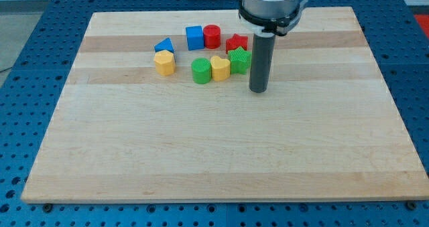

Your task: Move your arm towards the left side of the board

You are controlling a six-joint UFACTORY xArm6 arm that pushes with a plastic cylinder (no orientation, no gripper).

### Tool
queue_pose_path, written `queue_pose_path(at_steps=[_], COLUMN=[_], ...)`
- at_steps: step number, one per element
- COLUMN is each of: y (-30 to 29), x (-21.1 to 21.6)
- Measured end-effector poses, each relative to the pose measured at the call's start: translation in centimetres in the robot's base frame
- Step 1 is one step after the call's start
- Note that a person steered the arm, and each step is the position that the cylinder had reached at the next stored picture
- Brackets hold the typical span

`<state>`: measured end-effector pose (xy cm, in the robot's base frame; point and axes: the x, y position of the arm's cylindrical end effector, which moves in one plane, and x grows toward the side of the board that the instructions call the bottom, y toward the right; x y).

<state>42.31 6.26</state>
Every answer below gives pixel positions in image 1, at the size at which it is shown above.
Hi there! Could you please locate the green cylinder block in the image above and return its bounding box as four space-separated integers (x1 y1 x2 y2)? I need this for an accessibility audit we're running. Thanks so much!
191 58 212 84

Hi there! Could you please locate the red cylinder block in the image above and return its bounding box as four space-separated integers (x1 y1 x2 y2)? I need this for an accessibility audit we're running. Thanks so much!
203 25 221 49

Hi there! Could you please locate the blue cube block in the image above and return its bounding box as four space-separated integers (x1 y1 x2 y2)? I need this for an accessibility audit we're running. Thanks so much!
186 25 204 50

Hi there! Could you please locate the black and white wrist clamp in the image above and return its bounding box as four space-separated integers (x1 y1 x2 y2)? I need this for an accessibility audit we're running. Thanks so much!
239 0 308 37

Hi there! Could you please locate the yellow hexagon block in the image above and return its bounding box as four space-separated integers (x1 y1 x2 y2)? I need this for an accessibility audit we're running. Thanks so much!
154 50 176 76

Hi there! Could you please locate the yellow heart block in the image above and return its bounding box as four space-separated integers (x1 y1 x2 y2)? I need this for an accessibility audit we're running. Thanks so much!
210 56 231 81

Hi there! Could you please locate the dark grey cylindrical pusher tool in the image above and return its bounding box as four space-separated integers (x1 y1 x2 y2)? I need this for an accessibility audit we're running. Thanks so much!
249 34 275 93

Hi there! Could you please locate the red star block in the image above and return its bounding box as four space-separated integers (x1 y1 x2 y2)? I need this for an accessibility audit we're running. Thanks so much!
225 33 248 54

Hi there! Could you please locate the light wooden board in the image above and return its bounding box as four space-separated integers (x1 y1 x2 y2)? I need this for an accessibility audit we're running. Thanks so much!
21 7 428 204

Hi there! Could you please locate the blue triangle block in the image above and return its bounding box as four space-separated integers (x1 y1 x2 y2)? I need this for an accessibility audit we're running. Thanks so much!
154 37 174 53

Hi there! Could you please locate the green star block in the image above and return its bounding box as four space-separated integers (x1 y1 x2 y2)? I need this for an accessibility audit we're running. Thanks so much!
228 46 251 74

